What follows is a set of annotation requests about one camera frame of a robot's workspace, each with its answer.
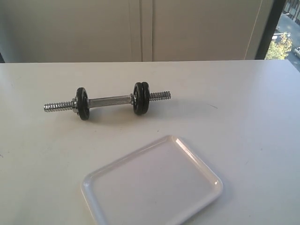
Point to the black weight plate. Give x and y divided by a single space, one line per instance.
138 98
82 103
145 98

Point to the white rectangular tray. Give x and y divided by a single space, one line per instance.
162 183

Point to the chrome spin-lock collar nut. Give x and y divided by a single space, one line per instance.
74 105

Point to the black window frame post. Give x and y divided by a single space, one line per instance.
272 21

